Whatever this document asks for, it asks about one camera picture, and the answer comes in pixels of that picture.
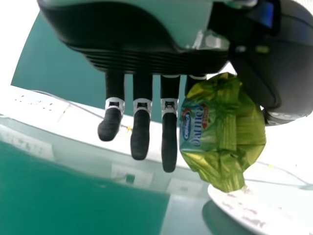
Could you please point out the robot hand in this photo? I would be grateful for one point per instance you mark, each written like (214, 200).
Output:
(146, 36)

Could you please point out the yellow-green biscuit packet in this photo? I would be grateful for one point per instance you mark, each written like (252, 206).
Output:
(220, 134)

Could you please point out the white socket plate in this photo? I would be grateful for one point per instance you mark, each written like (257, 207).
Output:
(132, 173)
(184, 186)

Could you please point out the white plate brown leaf pattern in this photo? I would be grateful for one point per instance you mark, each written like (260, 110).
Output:
(269, 210)

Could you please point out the white socket strip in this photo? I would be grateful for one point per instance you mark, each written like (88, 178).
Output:
(36, 102)

